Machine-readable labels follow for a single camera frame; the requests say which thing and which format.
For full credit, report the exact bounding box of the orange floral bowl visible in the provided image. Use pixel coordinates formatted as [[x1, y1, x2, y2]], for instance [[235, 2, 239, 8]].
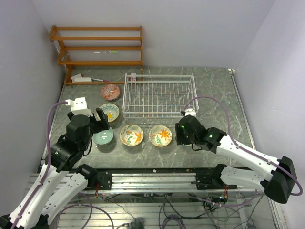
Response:
[[149, 125, 173, 147], [120, 124, 144, 146]]

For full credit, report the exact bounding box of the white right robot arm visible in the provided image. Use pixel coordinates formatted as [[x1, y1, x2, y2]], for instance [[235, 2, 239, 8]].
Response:
[[175, 115, 297, 204]]

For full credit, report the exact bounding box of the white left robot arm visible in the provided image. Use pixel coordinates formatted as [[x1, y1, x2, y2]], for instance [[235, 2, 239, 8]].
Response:
[[0, 108, 110, 229]]

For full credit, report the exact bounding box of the plain light teal bowl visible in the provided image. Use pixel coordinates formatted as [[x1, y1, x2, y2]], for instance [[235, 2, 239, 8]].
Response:
[[92, 127, 114, 145]]

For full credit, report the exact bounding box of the blue yellow patterned bowl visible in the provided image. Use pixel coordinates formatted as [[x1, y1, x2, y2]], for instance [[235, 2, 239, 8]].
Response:
[[100, 103, 120, 122]]

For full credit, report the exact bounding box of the red patterned bowl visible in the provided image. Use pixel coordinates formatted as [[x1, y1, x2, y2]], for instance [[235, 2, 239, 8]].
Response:
[[101, 84, 121, 101]]

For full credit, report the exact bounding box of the pink white pen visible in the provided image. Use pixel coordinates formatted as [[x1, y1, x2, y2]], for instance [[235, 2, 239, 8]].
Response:
[[91, 78, 110, 83]]

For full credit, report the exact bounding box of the white red box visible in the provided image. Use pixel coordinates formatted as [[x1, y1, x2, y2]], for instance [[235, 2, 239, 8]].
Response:
[[71, 73, 92, 83]]

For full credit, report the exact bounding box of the small red white card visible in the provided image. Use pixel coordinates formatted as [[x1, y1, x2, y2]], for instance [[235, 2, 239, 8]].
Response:
[[129, 73, 137, 82]]

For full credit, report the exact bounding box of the green white pen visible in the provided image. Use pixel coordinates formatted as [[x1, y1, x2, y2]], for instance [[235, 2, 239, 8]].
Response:
[[93, 51, 118, 54]]

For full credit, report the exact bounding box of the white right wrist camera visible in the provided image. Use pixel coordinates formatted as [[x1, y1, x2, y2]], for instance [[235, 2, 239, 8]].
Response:
[[181, 108, 197, 117]]

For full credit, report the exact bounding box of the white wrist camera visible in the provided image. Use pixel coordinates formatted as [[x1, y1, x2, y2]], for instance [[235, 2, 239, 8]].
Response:
[[65, 97, 92, 116], [181, 108, 197, 117]]

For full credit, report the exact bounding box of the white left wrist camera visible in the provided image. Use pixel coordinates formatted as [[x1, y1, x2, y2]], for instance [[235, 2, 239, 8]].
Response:
[[65, 97, 92, 116]]

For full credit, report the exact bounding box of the white wire dish rack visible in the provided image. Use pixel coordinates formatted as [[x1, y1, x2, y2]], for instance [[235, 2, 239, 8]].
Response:
[[122, 73, 199, 119]]

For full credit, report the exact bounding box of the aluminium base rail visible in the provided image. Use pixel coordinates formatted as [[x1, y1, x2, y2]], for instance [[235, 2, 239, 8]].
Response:
[[28, 173, 277, 191]]

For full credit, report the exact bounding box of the loose purple floor cable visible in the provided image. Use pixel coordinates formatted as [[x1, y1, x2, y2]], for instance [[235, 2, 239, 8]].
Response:
[[54, 192, 115, 229]]

